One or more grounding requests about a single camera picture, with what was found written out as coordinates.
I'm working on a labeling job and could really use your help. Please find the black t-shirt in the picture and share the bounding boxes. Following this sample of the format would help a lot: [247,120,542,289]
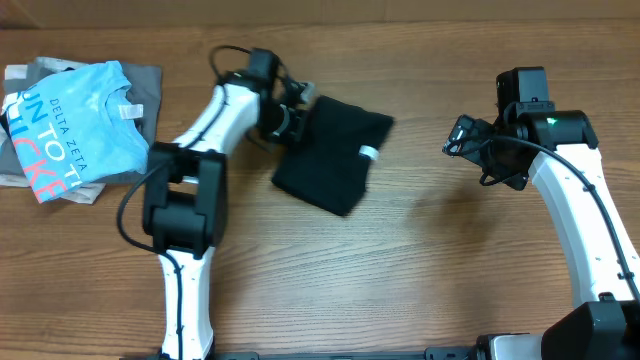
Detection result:
[272,96,394,216]

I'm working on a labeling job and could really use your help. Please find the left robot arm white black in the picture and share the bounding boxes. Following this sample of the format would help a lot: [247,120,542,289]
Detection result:
[143,72,315,359]

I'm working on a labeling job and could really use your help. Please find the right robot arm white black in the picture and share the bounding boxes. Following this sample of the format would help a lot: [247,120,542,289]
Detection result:
[443,111,639,359]

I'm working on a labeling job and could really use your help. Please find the grey folded t-shirt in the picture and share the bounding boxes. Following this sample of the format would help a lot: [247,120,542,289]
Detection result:
[1,57,162,177]

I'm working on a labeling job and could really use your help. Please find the light blue printed t-shirt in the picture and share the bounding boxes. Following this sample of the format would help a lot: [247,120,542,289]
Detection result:
[2,61,149,203]

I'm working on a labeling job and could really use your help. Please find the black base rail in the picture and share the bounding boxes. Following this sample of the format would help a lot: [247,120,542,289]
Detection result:
[213,347,477,360]

